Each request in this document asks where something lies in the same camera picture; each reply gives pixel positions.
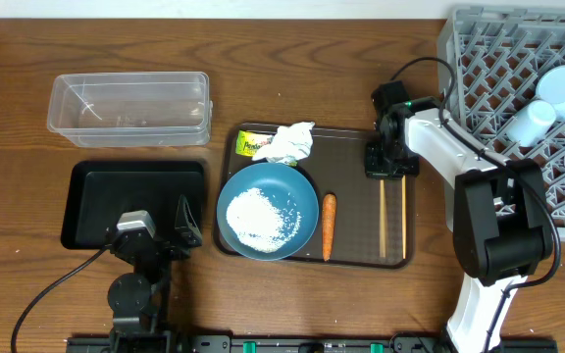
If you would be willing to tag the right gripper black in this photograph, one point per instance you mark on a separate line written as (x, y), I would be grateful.
(374, 167)

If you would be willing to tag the black plastic tray bin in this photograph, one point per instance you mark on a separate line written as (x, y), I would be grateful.
(101, 191)

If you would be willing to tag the wooden chopstick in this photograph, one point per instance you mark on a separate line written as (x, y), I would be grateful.
(383, 212)
(403, 218)

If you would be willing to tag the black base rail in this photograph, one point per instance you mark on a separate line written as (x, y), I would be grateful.
(224, 344)

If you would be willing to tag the clear plastic storage bin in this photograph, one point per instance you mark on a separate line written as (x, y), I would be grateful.
(144, 109)

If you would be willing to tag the light blue cup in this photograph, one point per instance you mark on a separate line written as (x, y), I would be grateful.
(531, 123)

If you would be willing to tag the dark blue plate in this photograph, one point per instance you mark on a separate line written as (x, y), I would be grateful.
(281, 184)

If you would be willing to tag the yellow green snack wrapper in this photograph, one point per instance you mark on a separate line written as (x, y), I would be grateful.
(248, 143)

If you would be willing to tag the white rice pile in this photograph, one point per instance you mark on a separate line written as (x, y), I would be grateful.
(259, 224)

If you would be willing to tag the brown serving tray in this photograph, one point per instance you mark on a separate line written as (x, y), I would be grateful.
(336, 165)

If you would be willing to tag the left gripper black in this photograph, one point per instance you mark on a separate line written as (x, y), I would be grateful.
(160, 242)

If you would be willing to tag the orange carrot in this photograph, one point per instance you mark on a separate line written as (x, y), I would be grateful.
(328, 223)

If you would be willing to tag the grey dishwasher rack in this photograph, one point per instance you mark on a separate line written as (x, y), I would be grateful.
(498, 55)

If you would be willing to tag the crumpled white paper napkin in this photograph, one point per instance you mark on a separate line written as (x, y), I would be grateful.
(289, 145)

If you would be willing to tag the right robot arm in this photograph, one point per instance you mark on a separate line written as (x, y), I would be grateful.
(493, 209)

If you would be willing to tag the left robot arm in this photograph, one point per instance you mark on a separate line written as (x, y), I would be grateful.
(139, 299)

